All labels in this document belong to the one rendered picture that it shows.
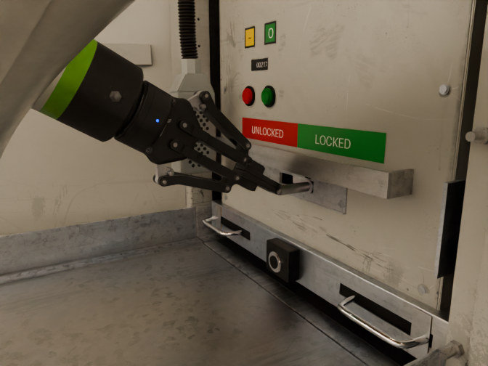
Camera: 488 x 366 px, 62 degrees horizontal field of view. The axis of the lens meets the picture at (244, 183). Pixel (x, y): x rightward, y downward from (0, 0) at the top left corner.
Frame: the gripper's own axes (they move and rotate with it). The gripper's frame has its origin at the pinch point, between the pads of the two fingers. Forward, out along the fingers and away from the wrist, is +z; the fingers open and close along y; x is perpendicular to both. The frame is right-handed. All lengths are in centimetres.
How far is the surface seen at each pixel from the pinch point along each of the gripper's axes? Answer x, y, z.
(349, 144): 9.7, -8.3, 3.6
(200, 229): -28.4, 12.5, 11.7
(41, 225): -48, 26, -13
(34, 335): -6.9, 30.4, -16.1
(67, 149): -45.2, 9.2, -15.9
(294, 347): 12.0, 17.0, 7.1
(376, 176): 17.7, -4.4, 1.2
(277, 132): -5.8, -8.5, 3.5
